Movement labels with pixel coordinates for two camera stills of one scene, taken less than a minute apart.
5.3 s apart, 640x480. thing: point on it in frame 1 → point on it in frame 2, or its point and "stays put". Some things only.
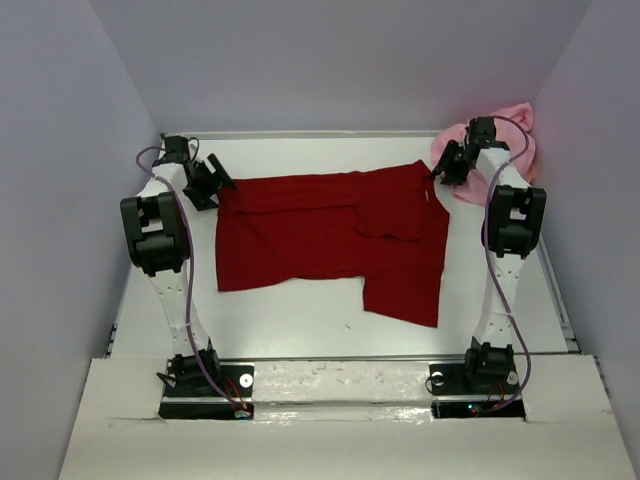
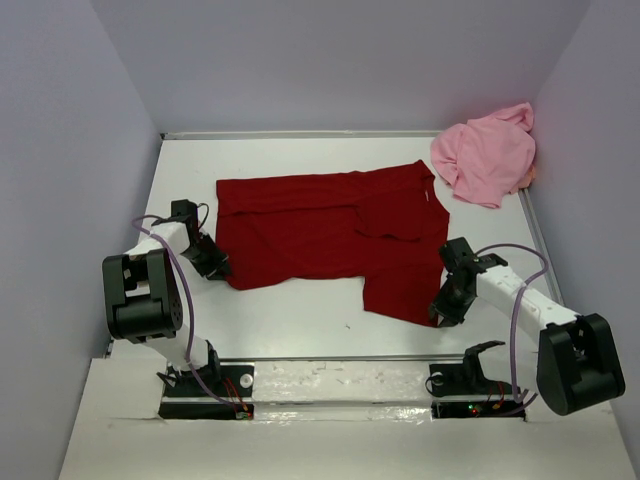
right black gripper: x=449 y=150 → x=452 y=316
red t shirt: x=386 y=226 stays put
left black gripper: x=200 y=201 → x=217 y=262
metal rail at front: x=339 y=357 stays put
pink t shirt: x=513 y=130 stays put
